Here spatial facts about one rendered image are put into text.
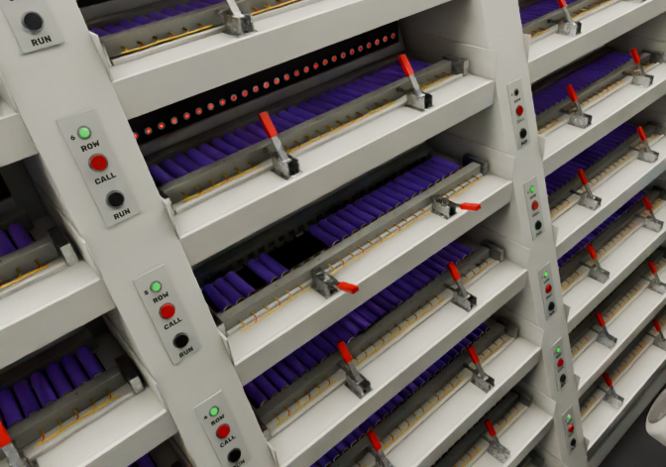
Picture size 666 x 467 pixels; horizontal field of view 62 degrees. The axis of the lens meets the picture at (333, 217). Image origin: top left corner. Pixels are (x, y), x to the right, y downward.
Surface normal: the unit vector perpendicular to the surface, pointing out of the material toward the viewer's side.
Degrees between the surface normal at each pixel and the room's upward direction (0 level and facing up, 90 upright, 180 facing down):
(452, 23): 90
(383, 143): 106
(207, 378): 90
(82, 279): 16
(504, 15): 90
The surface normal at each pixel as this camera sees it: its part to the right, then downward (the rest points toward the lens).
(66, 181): 0.59, 0.14
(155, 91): 0.64, 0.38
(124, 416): -0.11, -0.81
